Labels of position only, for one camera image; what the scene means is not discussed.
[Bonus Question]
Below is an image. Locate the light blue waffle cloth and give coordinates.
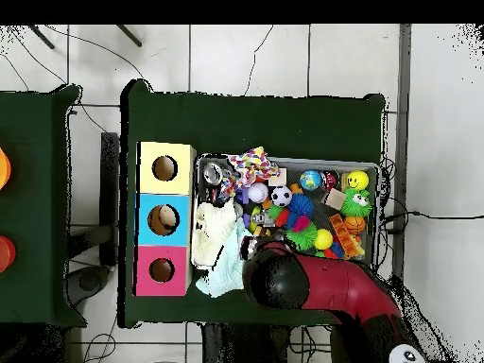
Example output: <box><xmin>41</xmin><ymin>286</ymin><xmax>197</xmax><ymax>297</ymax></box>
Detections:
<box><xmin>195</xmin><ymin>222</ymin><xmax>251</xmax><ymax>299</ymax></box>

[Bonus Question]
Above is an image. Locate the cream waffle cloth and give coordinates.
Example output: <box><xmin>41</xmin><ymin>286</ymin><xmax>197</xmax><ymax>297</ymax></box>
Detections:
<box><xmin>192</xmin><ymin>199</ymin><xmax>238</xmax><ymax>266</ymax></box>

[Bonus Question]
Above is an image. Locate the orange plastic tray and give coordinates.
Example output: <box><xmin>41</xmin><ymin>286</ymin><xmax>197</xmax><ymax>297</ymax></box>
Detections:
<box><xmin>327</xmin><ymin>213</ymin><xmax>361</xmax><ymax>259</ymax></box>

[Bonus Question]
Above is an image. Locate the wooden box with three holes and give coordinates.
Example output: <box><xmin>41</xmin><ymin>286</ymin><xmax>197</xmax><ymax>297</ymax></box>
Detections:
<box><xmin>133</xmin><ymin>141</ymin><xmax>198</xmax><ymax>297</ymax></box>

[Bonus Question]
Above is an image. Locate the clear mesh bin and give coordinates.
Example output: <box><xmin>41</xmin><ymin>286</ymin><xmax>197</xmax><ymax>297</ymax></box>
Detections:
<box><xmin>190</xmin><ymin>152</ymin><xmax>381</xmax><ymax>279</ymax></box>

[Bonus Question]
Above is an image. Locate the white baseball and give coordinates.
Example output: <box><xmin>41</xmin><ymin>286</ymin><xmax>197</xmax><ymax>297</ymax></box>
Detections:
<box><xmin>247</xmin><ymin>181</ymin><xmax>270</xmax><ymax>204</ymax></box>

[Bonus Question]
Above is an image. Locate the black and white soccer ball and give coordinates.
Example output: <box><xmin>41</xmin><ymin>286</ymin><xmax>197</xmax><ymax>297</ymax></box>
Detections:
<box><xmin>270</xmin><ymin>185</ymin><xmax>294</xmax><ymax>208</ymax></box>

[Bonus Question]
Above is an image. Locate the large blue spiky ball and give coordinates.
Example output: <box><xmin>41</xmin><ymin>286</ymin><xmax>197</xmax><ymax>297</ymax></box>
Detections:
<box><xmin>285</xmin><ymin>193</ymin><xmax>316</xmax><ymax>221</ymax></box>

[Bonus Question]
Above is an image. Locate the plain yellow ball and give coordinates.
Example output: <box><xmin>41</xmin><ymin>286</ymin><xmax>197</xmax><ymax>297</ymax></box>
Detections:
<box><xmin>313</xmin><ymin>229</ymin><xmax>335</xmax><ymax>251</ymax></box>

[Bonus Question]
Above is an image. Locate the colourful spotted cloth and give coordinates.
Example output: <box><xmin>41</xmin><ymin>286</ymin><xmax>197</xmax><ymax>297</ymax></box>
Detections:
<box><xmin>225</xmin><ymin>146</ymin><xmax>282</xmax><ymax>189</ymax></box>

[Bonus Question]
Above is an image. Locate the blue globe ball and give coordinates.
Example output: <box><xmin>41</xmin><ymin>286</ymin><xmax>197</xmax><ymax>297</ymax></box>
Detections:
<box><xmin>299</xmin><ymin>169</ymin><xmax>323</xmax><ymax>192</ymax></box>

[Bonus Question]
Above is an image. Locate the green googly-eyed puffer ball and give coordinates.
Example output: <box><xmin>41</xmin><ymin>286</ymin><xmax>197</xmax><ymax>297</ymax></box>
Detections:
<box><xmin>338</xmin><ymin>187</ymin><xmax>373</xmax><ymax>219</ymax></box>

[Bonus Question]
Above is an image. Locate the dark green table cloth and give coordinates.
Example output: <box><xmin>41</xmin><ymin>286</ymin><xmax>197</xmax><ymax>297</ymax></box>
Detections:
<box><xmin>118</xmin><ymin>78</ymin><xmax>387</xmax><ymax>334</ymax></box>

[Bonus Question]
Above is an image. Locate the grey floor base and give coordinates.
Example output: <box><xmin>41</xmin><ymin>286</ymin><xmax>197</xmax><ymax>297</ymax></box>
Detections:
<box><xmin>66</xmin><ymin>264</ymin><xmax>112</xmax><ymax>306</ymax></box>

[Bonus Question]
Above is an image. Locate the black tripod leg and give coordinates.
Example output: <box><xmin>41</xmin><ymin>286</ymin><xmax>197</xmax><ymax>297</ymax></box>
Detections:
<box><xmin>115</xmin><ymin>24</ymin><xmax>143</xmax><ymax>48</ymax></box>
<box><xmin>27</xmin><ymin>24</ymin><xmax>56</xmax><ymax>50</ymax></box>

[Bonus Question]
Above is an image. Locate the dark green side cloth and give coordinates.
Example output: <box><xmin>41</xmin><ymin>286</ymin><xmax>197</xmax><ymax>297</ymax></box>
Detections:
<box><xmin>0</xmin><ymin>84</ymin><xmax>86</xmax><ymax>326</ymax></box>

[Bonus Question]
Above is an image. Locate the orange cup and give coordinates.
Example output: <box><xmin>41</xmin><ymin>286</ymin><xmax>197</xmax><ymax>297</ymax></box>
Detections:
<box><xmin>0</xmin><ymin>147</ymin><xmax>12</xmax><ymax>190</ymax></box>

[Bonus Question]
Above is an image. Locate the black furniture frame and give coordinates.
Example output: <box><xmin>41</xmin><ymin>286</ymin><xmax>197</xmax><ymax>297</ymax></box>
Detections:
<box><xmin>67</xmin><ymin>131</ymin><xmax>121</xmax><ymax>268</ymax></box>

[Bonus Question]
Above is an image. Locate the black power cable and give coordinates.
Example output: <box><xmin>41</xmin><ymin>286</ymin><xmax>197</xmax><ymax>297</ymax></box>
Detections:
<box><xmin>381</xmin><ymin>210</ymin><xmax>484</xmax><ymax>224</ymax></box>

